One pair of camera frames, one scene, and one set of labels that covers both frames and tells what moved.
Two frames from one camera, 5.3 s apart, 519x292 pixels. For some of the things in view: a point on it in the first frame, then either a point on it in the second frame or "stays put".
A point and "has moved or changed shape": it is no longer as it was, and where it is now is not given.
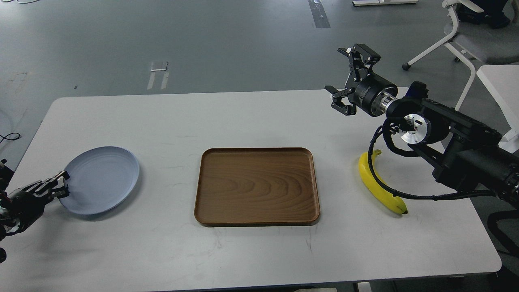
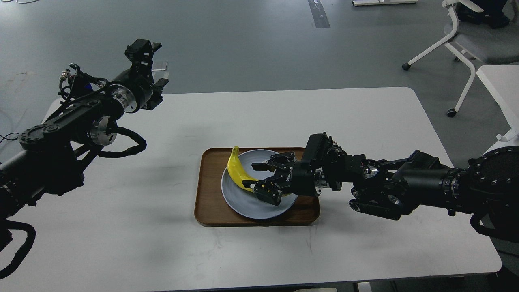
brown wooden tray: (257, 187) stays put
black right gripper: (372, 94) -> (303, 181)
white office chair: (477, 39) stays put
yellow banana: (386, 197) has moved or changed shape
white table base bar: (365, 3) stays put
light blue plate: (100, 177) -> (245, 201)
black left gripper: (24, 208) -> (130, 92)
